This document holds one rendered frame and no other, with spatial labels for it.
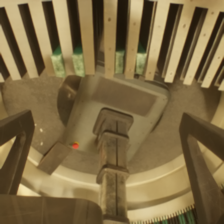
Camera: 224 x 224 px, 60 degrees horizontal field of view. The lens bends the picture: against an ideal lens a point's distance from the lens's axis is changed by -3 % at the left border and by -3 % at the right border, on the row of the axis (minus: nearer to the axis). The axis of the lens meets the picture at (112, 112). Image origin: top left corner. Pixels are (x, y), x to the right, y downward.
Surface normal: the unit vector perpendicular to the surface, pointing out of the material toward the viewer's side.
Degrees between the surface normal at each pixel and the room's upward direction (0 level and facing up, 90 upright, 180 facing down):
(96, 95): 0
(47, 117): 0
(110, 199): 90
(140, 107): 0
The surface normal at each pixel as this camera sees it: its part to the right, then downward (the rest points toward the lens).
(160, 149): 0.00, 0.58
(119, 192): 0.35, -0.76
